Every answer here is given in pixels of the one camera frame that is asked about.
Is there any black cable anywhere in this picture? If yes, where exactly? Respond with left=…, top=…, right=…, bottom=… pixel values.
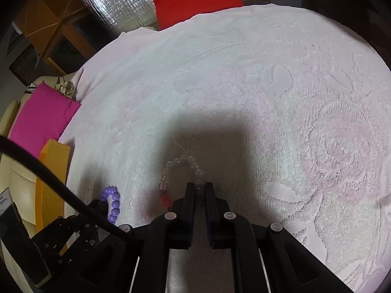
left=0, top=135, right=129, bottom=236

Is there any wooden cabinet column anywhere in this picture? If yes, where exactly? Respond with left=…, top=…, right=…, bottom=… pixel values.
left=14, top=0, right=97, bottom=75

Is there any orange cardboard tray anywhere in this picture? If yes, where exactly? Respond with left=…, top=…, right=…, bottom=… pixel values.
left=34, top=138, right=72, bottom=255

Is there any clear bead bracelet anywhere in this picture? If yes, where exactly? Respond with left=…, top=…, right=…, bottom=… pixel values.
left=158, top=154, right=205, bottom=208

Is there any magenta pillow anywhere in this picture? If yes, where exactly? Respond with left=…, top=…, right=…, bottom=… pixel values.
left=9, top=82, right=81, bottom=158

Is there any purple bead bracelet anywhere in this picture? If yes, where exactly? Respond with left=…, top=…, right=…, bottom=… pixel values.
left=100, top=185, right=121, bottom=224

